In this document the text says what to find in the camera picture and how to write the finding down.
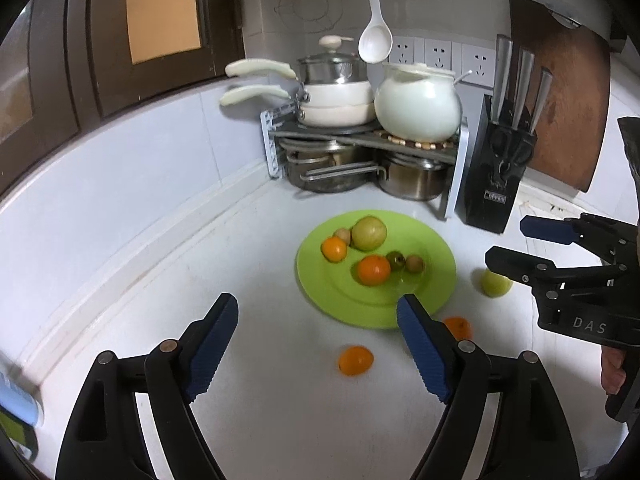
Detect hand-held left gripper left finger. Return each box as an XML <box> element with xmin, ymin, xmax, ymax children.
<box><xmin>54</xmin><ymin>292</ymin><xmax>240</xmax><ymax>480</ymax></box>

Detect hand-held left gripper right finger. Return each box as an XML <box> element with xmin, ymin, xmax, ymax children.
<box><xmin>396</xmin><ymin>293</ymin><xmax>597</xmax><ymax>480</ymax></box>

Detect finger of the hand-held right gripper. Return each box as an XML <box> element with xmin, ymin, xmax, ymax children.
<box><xmin>484</xmin><ymin>245</ymin><xmax>627</xmax><ymax>292</ymax></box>
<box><xmin>519</xmin><ymin>212</ymin><xmax>639</xmax><ymax>264</ymax></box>

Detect orange tangerine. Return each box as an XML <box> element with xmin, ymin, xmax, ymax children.
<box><xmin>338</xmin><ymin>345</ymin><xmax>374</xmax><ymax>376</ymax></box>
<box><xmin>443</xmin><ymin>316</ymin><xmax>473</xmax><ymax>342</ymax></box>
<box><xmin>356</xmin><ymin>254</ymin><xmax>392</xmax><ymax>287</ymax></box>
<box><xmin>321</xmin><ymin>236</ymin><xmax>349</xmax><ymax>263</ymax></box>

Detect green plate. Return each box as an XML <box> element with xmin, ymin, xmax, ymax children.
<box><xmin>296</xmin><ymin>209</ymin><xmax>458</xmax><ymax>330</ymax></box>

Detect person's right hand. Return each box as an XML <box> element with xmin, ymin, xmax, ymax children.
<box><xmin>600</xmin><ymin>347</ymin><xmax>624</xmax><ymax>397</ymax></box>

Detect black knife block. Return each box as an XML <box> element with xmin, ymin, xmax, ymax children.
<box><xmin>463</xmin><ymin>94</ymin><xmax>539</xmax><ymax>235</ymax></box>

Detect black scissors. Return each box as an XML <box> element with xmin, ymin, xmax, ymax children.
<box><xmin>490</xmin><ymin>125</ymin><xmax>534</xmax><ymax>188</ymax></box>

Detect grey corner pot rack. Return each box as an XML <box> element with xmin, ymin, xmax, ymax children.
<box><xmin>259</xmin><ymin>101</ymin><xmax>470</xmax><ymax>222</ymax></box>

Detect brown wooden cutting board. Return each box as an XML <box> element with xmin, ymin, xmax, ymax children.
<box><xmin>509</xmin><ymin>0</ymin><xmax>612</xmax><ymax>194</ymax></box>

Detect small steel pot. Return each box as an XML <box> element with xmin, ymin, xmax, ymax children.
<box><xmin>376</xmin><ymin>155</ymin><xmax>451</xmax><ymax>201</ymax></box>

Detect wooden bead trivet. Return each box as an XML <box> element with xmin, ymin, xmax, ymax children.
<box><xmin>376</xmin><ymin>129</ymin><xmax>458</xmax><ymax>152</ymax></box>

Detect white ceramic pot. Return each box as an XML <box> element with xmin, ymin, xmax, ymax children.
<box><xmin>373</xmin><ymin>62</ymin><xmax>474</xmax><ymax>143</ymax></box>

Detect white pump bottle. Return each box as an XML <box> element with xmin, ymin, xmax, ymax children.
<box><xmin>0</xmin><ymin>352</ymin><xmax>46</xmax><ymax>428</ymax></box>

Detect green dish soap bottle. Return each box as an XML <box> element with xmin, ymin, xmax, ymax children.
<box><xmin>0</xmin><ymin>410</ymin><xmax>38</xmax><ymax>463</ymax></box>

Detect white ladle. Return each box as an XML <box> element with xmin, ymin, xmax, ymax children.
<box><xmin>357</xmin><ymin>0</ymin><xmax>394</xmax><ymax>65</ymax></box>

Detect steel pot with glass lid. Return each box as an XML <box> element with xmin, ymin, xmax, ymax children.
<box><xmin>298</xmin><ymin>35</ymin><xmax>370</xmax><ymax>85</ymax></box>

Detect steel handled knife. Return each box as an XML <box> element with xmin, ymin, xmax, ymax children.
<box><xmin>528</xmin><ymin>67</ymin><xmax>553</xmax><ymax>133</ymax></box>
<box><xmin>489</xmin><ymin>34</ymin><xmax>514</xmax><ymax>123</ymax></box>
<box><xmin>510</xmin><ymin>48</ymin><xmax>535</xmax><ymax>128</ymax></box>

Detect white wall outlet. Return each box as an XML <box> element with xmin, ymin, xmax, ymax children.
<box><xmin>460</xmin><ymin>43</ymin><xmax>498</xmax><ymax>87</ymax></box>
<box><xmin>388</xmin><ymin>36</ymin><xmax>417</xmax><ymax>64</ymax></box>
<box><xmin>423</xmin><ymin>38</ymin><xmax>454</xmax><ymax>72</ymax></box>

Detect white pan with cream handle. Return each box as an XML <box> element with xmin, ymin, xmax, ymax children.
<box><xmin>224</xmin><ymin>58</ymin><xmax>376</xmax><ymax>108</ymax></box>
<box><xmin>219</xmin><ymin>85</ymin><xmax>377</xmax><ymax>128</ymax></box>

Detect wire trivet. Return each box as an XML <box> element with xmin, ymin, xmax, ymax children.
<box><xmin>273</xmin><ymin>0</ymin><xmax>344</xmax><ymax>34</ymax></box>

